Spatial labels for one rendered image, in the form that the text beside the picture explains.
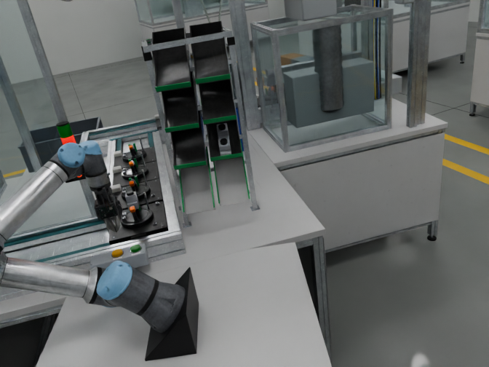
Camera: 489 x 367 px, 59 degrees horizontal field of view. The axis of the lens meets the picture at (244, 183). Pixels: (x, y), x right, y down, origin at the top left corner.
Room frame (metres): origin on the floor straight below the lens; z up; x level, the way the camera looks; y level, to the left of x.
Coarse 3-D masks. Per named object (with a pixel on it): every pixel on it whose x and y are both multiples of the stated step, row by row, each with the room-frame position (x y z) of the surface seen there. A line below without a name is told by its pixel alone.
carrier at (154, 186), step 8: (136, 176) 1.93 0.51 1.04; (144, 176) 1.92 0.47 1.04; (136, 184) 1.88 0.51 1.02; (144, 184) 1.94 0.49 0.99; (152, 184) 1.96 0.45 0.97; (160, 184) 1.95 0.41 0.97; (112, 192) 1.94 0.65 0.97; (120, 192) 1.93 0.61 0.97; (152, 192) 1.87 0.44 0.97; (160, 192) 1.86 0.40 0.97; (120, 200) 1.84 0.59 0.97; (144, 200) 1.80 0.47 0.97; (152, 200) 1.79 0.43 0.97; (160, 200) 1.79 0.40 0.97
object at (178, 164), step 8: (200, 112) 1.80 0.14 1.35; (200, 120) 1.74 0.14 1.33; (200, 128) 1.79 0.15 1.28; (176, 136) 1.77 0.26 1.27; (184, 136) 1.76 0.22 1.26; (192, 136) 1.76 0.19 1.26; (200, 136) 1.75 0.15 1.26; (176, 144) 1.73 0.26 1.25; (184, 144) 1.72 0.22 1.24; (192, 144) 1.71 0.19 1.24; (200, 144) 1.71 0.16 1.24; (176, 152) 1.69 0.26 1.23; (184, 152) 1.68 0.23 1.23; (192, 152) 1.67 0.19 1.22; (200, 152) 1.67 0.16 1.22; (176, 160) 1.65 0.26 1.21; (184, 160) 1.64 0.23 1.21; (192, 160) 1.63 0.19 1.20; (200, 160) 1.63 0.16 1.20; (176, 168) 1.60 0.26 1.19; (184, 168) 1.60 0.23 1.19
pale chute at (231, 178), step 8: (224, 160) 1.75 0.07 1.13; (232, 160) 1.75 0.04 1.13; (240, 160) 1.74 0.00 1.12; (216, 168) 1.73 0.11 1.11; (224, 168) 1.72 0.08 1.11; (232, 168) 1.72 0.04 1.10; (240, 168) 1.72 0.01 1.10; (216, 176) 1.67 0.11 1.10; (224, 176) 1.70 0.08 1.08; (232, 176) 1.69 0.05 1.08; (240, 176) 1.69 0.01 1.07; (216, 184) 1.64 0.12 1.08; (224, 184) 1.67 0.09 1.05; (232, 184) 1.67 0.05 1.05; (240, 184) 1.66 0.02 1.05; (224, 192) 1.65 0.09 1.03; (232, 192) 1.64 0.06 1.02; (240, 192) 1.64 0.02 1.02; (248, 192) 1.60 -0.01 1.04; (224, 200) 1.62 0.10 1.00; (232, 200) 1.62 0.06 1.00; (240, 200) 1.61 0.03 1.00; (248, 200) 1.61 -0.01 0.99
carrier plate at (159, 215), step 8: (152, 208) 1.71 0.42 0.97; (160, 208) 1.70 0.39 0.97; (160, 216) 1.63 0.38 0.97; (152, 224) 1.57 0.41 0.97; (160, 224) 1.56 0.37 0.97; (112, 232) 1.56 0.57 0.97; (120, 232) 1.55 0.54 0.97; (128, 232) 1.54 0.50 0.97; (136, 232) 1.53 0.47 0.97; (144, 232) 1.52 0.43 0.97; (152, 232) 1.53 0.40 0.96; (112, 240) 1.50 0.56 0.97; (120, 240) 1.50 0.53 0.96
